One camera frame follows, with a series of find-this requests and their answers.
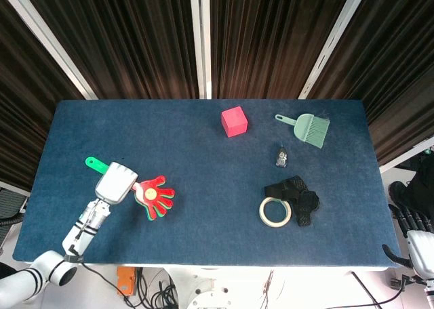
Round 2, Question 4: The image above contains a black cloth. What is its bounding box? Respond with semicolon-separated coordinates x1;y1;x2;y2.
264;175;320;228

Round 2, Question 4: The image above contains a red foam cube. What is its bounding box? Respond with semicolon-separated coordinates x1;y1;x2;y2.
220;106;248;138

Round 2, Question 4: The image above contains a white adhesive tape roll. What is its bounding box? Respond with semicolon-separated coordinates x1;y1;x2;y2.
259;197;292;227

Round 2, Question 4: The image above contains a red hand clapper green handle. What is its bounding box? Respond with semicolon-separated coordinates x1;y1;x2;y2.
84;156;176;221

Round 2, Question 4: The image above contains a grey mesh chair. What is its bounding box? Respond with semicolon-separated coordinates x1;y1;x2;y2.
0;182;31;249

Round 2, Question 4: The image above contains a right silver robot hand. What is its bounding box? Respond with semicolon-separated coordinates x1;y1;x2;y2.
382;203;434;283

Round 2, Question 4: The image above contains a dark brown pleated curtain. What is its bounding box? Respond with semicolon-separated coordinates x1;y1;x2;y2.
0;0;434;191

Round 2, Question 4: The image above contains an orange plastic box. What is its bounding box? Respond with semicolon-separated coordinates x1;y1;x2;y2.
116;266;137;298

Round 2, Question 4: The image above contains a blue velvet table cloth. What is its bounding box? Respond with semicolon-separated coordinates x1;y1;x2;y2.
12;100;403;268

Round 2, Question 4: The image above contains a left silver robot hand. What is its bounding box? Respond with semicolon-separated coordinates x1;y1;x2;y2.
94;161;139;205

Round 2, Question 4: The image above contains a black cable bundle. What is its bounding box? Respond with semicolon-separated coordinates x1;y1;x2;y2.
135;268;182;309

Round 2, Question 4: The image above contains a white frame post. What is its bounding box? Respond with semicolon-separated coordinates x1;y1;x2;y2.
298;0;379;100
0;0;99;101
189;0;213;100

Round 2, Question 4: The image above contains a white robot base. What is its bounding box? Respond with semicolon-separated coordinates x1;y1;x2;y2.
186;268;238;309

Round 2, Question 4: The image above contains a green plastic hand brush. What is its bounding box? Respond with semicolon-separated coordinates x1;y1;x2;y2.
275;113;331;150

